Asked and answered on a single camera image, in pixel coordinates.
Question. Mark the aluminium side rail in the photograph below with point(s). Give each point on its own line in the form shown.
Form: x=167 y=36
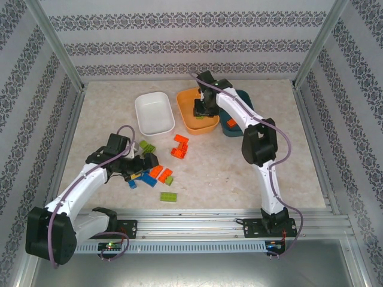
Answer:
x=73 y=119
x=308 y=119

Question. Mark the aluminium frame post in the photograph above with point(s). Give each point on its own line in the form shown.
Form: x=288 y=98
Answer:
x=318 y=45
x=57 y=45

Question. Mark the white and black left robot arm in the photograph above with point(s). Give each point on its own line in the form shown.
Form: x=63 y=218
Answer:
x=77 y=185

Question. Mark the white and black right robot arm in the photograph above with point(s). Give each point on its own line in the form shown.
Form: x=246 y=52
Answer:
x=269 y=185

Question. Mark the orange plastic container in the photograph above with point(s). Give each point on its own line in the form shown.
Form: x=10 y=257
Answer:
x=187 y=118

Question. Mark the teal plastic container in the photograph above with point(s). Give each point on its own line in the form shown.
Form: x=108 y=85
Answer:
x=232 y=132

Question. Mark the small circuit board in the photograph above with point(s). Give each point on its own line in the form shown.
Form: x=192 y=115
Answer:
x=110 y=245
x=273 y=245

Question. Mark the white plastic container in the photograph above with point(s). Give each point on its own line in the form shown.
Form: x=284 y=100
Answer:
x=154 y=113

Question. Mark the orange lego brick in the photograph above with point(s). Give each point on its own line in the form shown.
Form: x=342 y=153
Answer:
x=165 y=175
x=182 y=138
x=176 y=146
x=155 y=172
x=230 y=122
x=179 y=153

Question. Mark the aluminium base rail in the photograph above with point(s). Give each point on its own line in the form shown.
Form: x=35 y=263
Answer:
x=185 y=227

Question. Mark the small blue lego brick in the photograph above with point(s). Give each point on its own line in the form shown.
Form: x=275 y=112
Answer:
x=132 y=184

